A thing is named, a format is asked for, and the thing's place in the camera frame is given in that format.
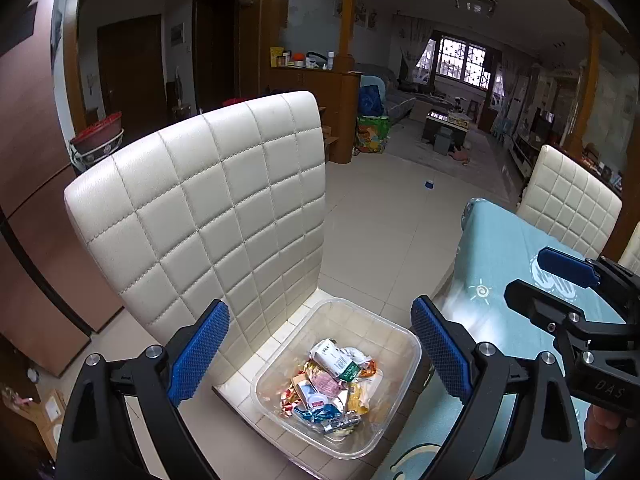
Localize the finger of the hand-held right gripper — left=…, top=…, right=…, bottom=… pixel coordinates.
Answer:
left=504, top=280, right=602, bottom=347
left=536, top=246, right=640, bottom=307

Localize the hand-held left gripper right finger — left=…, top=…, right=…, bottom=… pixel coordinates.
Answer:
left=410, top=294, right=586, bottom=480

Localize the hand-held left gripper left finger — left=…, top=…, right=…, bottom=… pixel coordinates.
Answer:
left=56, top=299, right=231, bottom=480

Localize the clear plastic bin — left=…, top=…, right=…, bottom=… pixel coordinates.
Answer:
left=250, top=297, right=423, bottom=461

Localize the green white carton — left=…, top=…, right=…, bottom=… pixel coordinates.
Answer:
left=310, top=338, right=368, bottom=381

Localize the person's right hand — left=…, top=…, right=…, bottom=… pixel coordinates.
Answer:
left=582, top=402, right=633, bottom=453

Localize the cream quilted chair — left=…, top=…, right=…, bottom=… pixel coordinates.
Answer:
left=515, top=145, right=623, bottom=261
left=617, top=235, right=640, bottom=276
left=64, top=91, right=401, bottom=480

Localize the flat cardboard box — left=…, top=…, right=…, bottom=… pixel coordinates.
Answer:
left=39, top=389, right=69, bottom=461

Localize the white standing air conditioner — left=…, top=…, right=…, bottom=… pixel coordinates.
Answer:
left=507, top=75, right=531, bottom=123

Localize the low coffee table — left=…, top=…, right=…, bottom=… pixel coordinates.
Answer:
left=422, top=107, right=473, bottom=153

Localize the brown cabinet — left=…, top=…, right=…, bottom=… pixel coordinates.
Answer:
left=0, top=0, right=126, bottom=376

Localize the colourful printed bag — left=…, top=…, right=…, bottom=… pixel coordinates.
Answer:
left=356, top=115, right=390, bottom=155

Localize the barred window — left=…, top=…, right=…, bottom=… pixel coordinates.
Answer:
left=415, top=32, right=501, bottom=91

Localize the grey sofa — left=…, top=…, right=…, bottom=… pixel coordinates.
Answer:
left=355, top=63, right=436, bottom=126

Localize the red basin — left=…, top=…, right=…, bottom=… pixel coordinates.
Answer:
left=69, top=112, right=125, bottom=171

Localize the pile of cardboard boxes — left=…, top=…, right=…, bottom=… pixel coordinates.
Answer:
left=317, top=106, right=341, bottom=162

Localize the blue bag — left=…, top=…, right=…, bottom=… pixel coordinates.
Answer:
left=359, top=85, right=385, bottom=117

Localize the wooden partition cabinet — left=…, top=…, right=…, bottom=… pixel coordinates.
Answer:
left=272, top=67, right=363, bottom=163

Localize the ceiling light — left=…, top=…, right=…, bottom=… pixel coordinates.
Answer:
left=450, top=0, right=498, bottom=18

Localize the row of boxes and bottles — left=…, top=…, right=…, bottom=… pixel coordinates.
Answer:
left=270, top=47, right=337, bottom=69

